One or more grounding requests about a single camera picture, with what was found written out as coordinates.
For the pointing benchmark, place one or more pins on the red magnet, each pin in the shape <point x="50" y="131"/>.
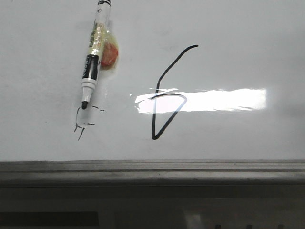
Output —
<point x="109" y="53"/>

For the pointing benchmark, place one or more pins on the black and white whiteboard marker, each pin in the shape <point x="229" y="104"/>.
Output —
<point x="92" y="65"/>

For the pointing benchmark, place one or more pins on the white whiteboard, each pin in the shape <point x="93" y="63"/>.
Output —
<point x="195" y="79"/>

